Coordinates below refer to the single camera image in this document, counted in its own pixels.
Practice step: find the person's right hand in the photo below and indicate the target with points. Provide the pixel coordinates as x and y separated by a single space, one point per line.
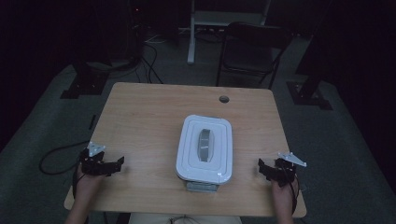
283 193

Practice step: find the black floor strip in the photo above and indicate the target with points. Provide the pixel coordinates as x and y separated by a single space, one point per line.
92 122

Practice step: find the black stand base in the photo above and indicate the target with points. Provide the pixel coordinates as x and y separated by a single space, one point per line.
308 96
84 84

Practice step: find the clear storage container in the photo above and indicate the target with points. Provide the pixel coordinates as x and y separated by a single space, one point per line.
202 187

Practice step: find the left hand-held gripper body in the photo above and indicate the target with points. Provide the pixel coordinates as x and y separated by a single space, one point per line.
93 163

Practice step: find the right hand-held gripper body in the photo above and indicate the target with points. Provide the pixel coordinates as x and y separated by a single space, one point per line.
285 171

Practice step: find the person's left hand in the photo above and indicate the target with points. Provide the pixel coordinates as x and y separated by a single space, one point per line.
88 185

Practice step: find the person's light trousers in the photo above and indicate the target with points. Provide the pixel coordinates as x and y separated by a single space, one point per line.
155 219

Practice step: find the white container lid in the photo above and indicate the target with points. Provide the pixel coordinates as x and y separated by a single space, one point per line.
204 146

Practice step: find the black folding chair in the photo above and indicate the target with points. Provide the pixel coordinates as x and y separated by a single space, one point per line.
252 53

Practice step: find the white metal stand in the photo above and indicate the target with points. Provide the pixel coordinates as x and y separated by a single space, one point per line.
191 37

